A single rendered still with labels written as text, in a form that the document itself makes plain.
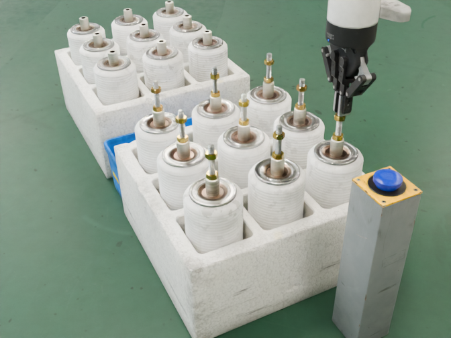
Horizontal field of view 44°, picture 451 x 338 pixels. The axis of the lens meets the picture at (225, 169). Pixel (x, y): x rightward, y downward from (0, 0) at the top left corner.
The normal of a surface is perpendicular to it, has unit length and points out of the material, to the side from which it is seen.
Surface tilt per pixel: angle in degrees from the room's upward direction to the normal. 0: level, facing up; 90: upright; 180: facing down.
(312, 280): 90
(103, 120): 90
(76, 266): 0
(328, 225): 90
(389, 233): 90
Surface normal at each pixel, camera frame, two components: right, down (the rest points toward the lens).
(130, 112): 0.46, 0.51
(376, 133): -0.02, -0.81
